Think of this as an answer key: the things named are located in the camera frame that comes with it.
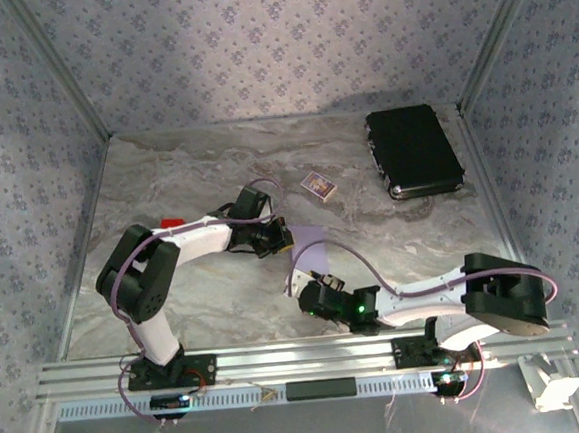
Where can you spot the lilac square paper sheet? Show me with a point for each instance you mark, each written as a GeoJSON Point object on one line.
{"type": "Point", "coordinates": [312, 247]}

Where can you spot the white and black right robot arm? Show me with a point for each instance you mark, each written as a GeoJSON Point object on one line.
{"type": "Point", "coordinates": [427, 306]}

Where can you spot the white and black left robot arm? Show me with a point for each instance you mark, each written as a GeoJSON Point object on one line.
{"type": "Point", "coordinates": [196, 241]}

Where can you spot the playing card box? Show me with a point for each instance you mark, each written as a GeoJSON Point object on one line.
{"type": "Point", "coordinates": [318, 184]}

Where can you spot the black rectangular block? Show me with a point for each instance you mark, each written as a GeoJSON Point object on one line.
{"type": "Point", "coordinates": [320, 389]}

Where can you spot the red plastic block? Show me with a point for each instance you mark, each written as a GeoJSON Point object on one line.
{"type": "Point", "coordinates": [172, 222]}

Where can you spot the small electronics board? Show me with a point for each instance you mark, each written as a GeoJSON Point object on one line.
{"type": "Point", "coordinates": [166, 402]}
{"type": "Point", "coordinates": [448, 379]}

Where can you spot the black hard case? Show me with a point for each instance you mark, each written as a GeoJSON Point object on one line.
{"type": "Point", "coordinates": [415, 151]}

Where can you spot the aluminium mounting rail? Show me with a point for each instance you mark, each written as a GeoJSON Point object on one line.
{"type": "Point", "coordinates": [306, 360]}

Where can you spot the aluminium frame bar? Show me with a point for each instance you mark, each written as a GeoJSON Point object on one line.
{"type": "Point", "coordinates": [497, 34]}
{"type": "Point", "coordinates": [63, 69]}
{"type": "Point", "coordinates": [89, 217]}
{"type": "Point", "coordinates": [493, 195]}

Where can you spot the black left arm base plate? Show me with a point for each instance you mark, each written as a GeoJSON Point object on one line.
{"type": "Point", "coordinates": [138, 384]}

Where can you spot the white plastic bracket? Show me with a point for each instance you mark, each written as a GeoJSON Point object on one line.
{"type": "Point", "coordinates": [553, 386]}

